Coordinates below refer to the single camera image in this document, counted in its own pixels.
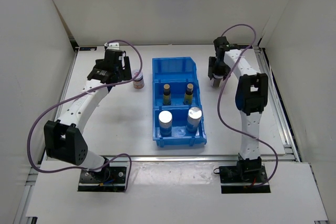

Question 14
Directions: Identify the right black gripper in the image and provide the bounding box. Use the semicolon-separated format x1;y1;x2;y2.
208;56;231;80

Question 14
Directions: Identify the yellow small bottle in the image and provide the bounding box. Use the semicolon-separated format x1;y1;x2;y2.
163;84;171;105
183;83;194;105

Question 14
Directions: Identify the silver-lid shaker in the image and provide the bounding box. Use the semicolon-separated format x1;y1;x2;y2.
186;107;202;132
159;111;173;137

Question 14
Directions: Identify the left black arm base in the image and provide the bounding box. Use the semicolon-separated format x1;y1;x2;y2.
77;163;129;193

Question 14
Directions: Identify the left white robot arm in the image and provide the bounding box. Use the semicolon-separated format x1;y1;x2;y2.
44;48;132;183

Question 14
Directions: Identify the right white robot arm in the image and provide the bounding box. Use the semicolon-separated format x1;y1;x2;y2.
208;36;268;182

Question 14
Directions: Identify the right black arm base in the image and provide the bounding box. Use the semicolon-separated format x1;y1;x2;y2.
213;165;271;194

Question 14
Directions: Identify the blue three-compartment bin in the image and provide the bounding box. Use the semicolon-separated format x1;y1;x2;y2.
152;57;207;147

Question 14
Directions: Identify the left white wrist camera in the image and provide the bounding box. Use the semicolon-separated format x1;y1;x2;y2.
104;42;120;50

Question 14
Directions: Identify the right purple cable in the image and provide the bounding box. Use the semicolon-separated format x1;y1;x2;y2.
217;23;279;188

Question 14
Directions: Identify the aluminium front rail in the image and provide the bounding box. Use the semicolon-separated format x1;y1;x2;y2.
28;155;300;175

